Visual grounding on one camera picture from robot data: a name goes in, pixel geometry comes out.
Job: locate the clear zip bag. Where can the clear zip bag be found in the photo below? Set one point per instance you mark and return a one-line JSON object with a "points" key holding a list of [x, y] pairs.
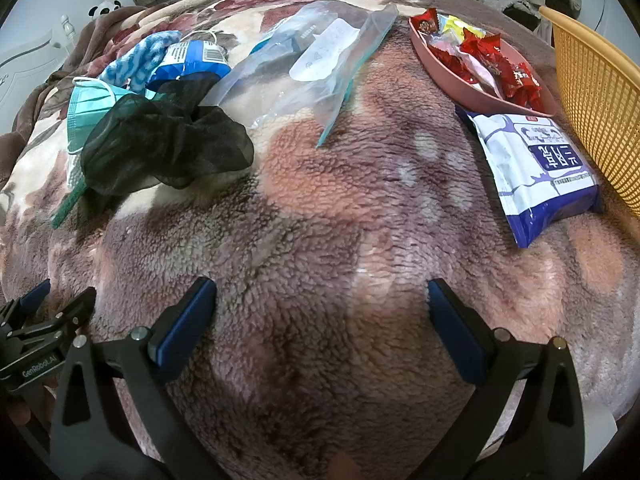
{"points": [[345, 95]]}

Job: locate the panda plush toy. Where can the panda plush toy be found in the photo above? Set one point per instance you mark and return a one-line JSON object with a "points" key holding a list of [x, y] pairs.
{"points": [[107, 5]]}

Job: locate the black mesh cloth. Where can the black mesh cloth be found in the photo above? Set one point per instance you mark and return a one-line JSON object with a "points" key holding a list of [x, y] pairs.
{"points": [[165, 145]]}

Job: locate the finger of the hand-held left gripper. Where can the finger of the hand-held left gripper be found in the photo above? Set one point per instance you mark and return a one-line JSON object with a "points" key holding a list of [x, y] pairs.
{"points": [[75, 310], [32, 300]]}

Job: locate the pink tray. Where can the pink tray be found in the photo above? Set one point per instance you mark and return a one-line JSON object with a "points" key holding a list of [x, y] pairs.
{"points": [[450, 85]]}

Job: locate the dark blue small packet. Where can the dark blue small packet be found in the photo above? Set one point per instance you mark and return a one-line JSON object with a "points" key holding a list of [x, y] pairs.
{"points": [[280, 42]]}

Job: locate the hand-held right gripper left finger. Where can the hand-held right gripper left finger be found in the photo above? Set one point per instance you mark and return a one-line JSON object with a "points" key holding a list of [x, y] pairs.
{"points": [[185, 325]]}

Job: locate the green scouring pad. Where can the green scouring pad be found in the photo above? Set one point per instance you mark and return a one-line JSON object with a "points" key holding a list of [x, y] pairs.
{"points": [[67, 207]]}

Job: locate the blue face mask packet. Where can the blue face mask packet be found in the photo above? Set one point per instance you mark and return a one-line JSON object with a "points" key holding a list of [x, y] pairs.
{"points": [[190, 60]]}

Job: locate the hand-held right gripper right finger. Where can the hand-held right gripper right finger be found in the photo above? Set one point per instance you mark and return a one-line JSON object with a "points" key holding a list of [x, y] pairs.
{"points": [[457, 330]]}

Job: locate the white headboard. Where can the white headboard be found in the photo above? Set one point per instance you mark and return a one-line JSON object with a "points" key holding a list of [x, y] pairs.
{"points": [[30, 60]]}

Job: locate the person's left hand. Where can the person's left hand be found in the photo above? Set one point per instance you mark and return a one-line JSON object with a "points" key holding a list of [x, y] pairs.
{"points": [[30, 412]]}

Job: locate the small white packet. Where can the small white packet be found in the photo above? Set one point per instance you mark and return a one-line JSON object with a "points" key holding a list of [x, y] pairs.
{"points": [[325, 50]]}

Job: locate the red snack packets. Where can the red snack packets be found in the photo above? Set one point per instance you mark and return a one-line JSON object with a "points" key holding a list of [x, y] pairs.
{"points": [[495, 60]]}

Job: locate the yellow plastic basket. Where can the yellow plastic basket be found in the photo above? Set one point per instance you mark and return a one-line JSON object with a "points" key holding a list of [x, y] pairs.
{"points": [[595, 90]]}

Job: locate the white blue wet wipes packet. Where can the white blue wet wipes packet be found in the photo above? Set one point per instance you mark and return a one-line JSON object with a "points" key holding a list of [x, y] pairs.
{"points": [[530, 185]]}

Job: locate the teal face mask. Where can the teal face mask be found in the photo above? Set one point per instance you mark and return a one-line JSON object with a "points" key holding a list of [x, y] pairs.
{"points": [[87, 110]]}

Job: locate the floral plush blanket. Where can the floral plush blanket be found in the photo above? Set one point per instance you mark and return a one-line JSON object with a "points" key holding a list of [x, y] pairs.
{"points": [[320, 210]]}

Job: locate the blue white striped cloth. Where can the blue white striped cloth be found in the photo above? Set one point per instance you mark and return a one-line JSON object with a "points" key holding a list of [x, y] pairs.
{"points": [[135, 60]]}

